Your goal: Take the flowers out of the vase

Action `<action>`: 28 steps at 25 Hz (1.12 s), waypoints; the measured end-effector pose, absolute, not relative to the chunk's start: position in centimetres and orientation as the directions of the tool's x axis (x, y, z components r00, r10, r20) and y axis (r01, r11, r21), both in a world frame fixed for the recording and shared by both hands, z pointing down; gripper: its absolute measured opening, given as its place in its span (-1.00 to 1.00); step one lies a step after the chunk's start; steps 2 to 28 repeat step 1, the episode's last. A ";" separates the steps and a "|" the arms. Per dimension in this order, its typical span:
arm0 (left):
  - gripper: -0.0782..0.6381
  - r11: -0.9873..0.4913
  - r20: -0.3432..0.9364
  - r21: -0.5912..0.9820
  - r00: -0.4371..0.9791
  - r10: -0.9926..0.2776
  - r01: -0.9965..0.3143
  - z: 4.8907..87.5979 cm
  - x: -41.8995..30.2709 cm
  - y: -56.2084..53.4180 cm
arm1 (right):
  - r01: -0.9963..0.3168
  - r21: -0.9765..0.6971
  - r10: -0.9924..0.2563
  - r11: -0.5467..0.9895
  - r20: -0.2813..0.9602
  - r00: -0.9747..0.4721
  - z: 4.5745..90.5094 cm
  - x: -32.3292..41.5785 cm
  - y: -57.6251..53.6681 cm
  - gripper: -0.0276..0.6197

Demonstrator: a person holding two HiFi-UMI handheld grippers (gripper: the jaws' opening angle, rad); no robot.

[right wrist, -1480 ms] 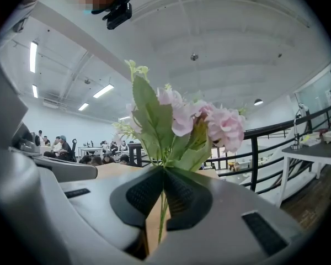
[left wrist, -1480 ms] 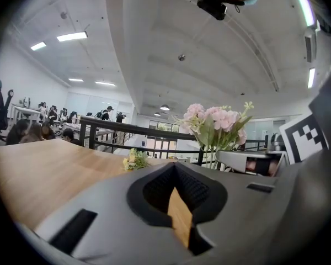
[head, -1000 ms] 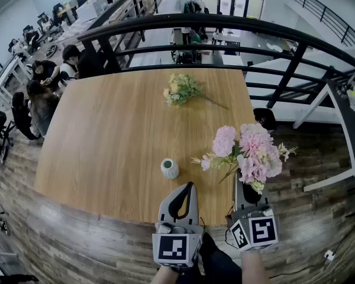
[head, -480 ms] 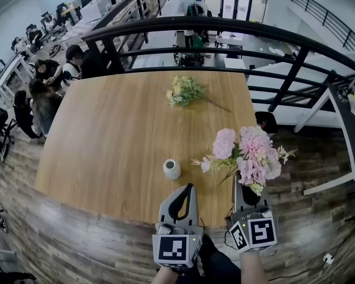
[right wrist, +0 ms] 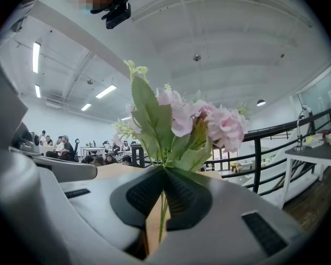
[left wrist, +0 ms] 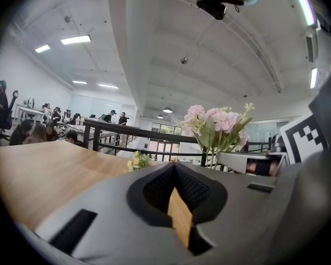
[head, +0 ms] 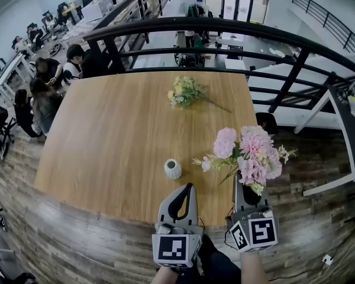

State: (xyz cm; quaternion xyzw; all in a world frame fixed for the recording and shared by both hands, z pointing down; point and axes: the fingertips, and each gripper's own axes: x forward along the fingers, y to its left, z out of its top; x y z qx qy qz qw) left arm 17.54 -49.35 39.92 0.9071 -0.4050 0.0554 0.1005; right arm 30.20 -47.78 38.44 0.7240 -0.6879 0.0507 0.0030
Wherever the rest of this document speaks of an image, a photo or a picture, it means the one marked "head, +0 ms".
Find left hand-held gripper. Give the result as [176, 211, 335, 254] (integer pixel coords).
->
[151, 183, 204, 269]

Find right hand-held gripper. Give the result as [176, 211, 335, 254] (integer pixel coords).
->
[229, 172, 279, 253]

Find white ribbed vase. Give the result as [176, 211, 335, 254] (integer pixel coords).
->
[163, 158, 183, 180]

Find pink flowers bunch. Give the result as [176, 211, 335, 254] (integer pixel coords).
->
[191, 125, 298, 197]

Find yellow flowers bunch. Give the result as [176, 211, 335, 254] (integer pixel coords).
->
[167, 75, 233, 114]

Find person's right forearm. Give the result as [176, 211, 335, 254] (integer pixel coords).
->
[240, 250, 270, 284]

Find person's left forearm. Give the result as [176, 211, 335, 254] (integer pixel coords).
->
[149, 266, 178, 284]

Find person's black trousers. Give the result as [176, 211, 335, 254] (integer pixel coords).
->
[177, 234, 243, 284]

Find wooden table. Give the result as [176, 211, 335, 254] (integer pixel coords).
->
[34, 70, 266, 227]

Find metal desk stand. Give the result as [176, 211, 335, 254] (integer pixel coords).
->
[336, 76, 355, 104]

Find white long table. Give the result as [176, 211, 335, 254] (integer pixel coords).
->
[217, 33, 299, 59]

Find black metal railing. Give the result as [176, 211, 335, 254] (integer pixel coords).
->
[82, 0, 355, 114]
[292, 0, 355, 53]

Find white oval device black face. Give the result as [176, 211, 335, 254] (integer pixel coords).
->
[63, 62, 81, 79]

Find black-framed glass door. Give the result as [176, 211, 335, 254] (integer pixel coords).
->
[205, 0, 270, 25]

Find checkered cloth counter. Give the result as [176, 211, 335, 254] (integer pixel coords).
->
[59, 0, 157, 50]

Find white microwave oven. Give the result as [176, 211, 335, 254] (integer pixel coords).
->
[82, 0, 113, 22]

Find white desk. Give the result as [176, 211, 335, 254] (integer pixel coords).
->
[0, 53, 36, 100]

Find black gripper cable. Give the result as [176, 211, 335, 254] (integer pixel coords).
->
[224, 208, 240, 250]

